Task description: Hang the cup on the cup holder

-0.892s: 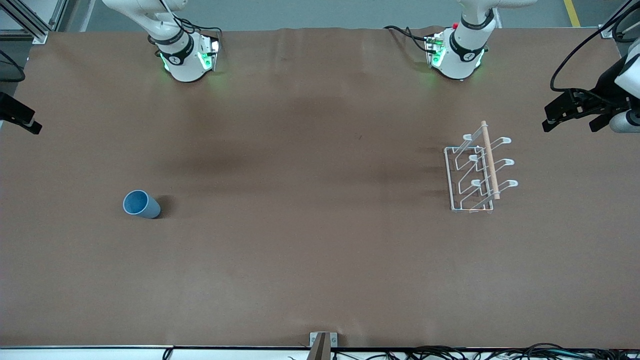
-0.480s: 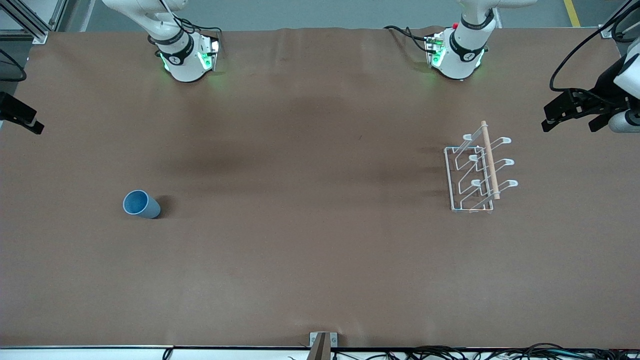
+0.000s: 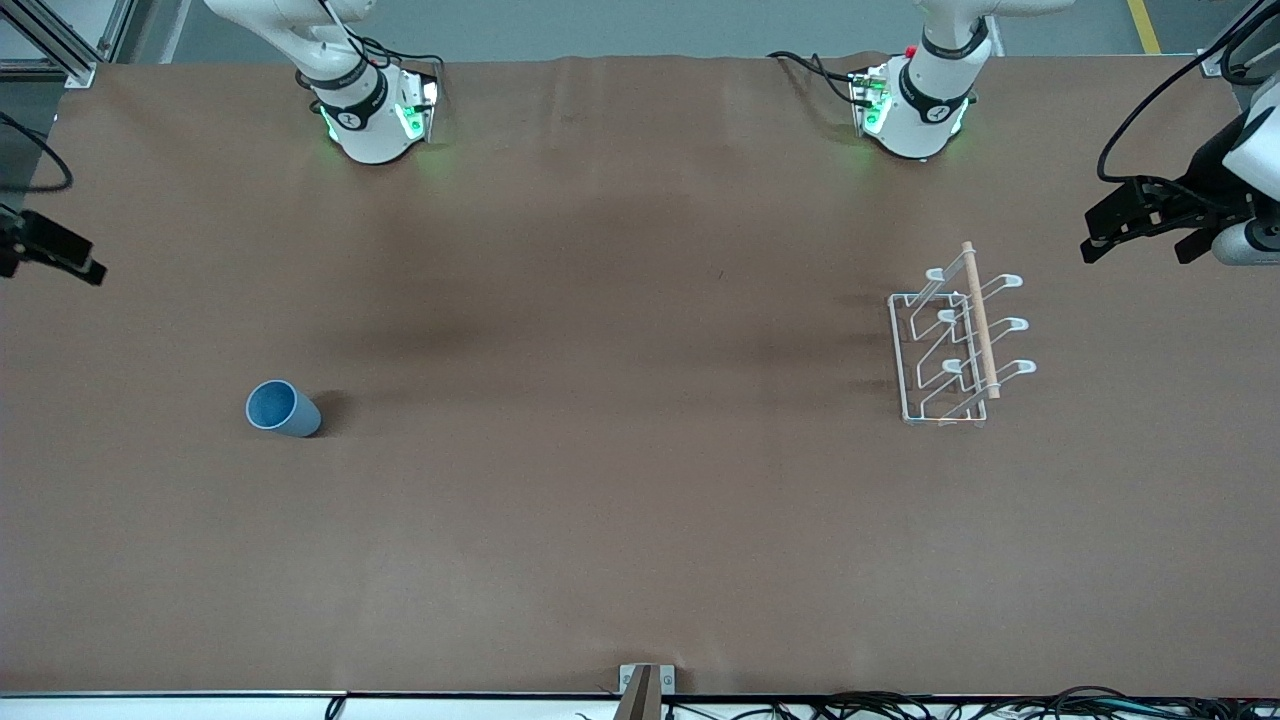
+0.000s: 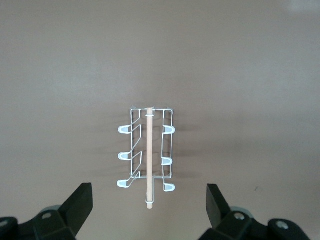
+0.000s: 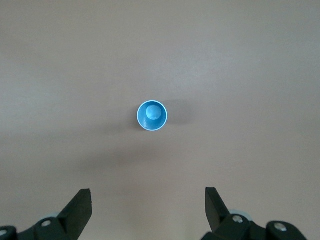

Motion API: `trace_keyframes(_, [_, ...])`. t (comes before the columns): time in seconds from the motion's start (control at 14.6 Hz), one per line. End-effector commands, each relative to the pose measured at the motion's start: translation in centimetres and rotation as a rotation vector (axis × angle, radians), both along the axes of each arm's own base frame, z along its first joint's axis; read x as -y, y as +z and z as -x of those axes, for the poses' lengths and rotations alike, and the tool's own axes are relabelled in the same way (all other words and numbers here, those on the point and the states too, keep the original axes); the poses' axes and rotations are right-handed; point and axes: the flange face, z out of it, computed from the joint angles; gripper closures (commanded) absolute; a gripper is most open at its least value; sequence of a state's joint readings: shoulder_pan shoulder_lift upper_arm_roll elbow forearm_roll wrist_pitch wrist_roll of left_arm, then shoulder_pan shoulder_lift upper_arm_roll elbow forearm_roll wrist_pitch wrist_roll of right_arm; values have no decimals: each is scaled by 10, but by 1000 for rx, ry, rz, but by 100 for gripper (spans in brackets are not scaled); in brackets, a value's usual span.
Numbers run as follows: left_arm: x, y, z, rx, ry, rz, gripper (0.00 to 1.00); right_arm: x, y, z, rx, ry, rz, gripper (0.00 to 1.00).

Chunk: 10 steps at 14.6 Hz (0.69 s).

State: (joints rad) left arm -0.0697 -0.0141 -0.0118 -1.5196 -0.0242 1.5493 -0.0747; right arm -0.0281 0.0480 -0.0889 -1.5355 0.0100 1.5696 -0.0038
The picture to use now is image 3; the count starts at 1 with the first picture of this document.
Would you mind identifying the blue plastic cup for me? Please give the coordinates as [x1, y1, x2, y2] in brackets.
[246, 379, 323, 439]

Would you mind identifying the brown table cloth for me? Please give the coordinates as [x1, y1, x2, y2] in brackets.
[0, 52, 1280, 698]

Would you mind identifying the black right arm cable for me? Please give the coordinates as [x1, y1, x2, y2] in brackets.
[0, 110, 74, 194]

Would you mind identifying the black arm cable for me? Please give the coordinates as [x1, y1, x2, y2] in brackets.
[1097, 0, 1280, 184]
[0, 110, 74, 194]

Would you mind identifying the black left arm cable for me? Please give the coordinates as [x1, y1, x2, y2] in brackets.
[1097, 0, 1280, 184]

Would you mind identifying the aluminium frame post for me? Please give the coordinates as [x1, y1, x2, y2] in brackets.
[0, 0, 133, 89]
[1198, 0, 1280, 81]

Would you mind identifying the white wire cup holder rack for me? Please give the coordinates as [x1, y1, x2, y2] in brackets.
[888, 241, 1038, 428]

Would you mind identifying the black base cable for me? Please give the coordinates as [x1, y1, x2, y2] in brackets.
[767, 50, 863, 107]
[358, 36, 447, 83]

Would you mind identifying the grey camera stand bracket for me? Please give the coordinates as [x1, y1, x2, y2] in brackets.
[612, 663, 677, 720]

